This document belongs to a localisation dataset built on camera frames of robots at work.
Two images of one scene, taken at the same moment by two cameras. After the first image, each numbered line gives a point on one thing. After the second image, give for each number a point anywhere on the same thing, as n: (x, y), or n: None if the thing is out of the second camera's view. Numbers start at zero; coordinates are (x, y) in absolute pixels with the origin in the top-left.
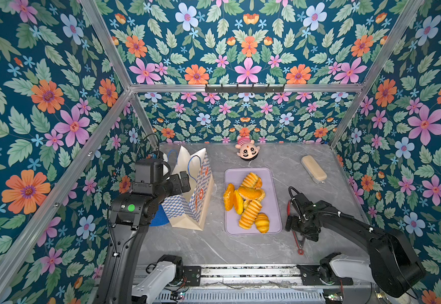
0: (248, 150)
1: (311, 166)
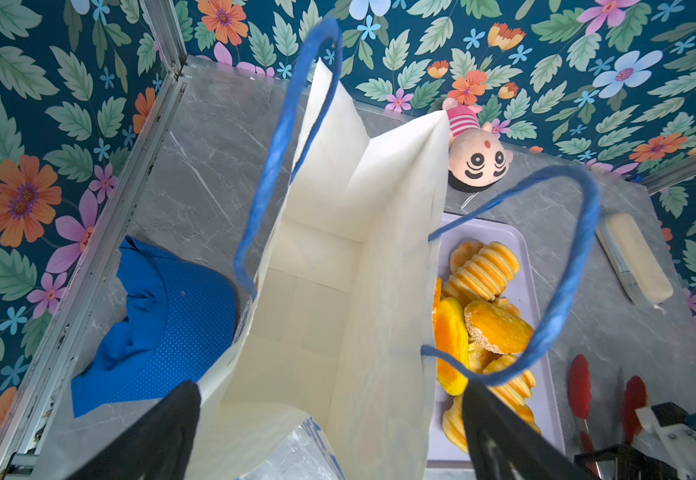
0: (478, 158)
1: (633, 261)
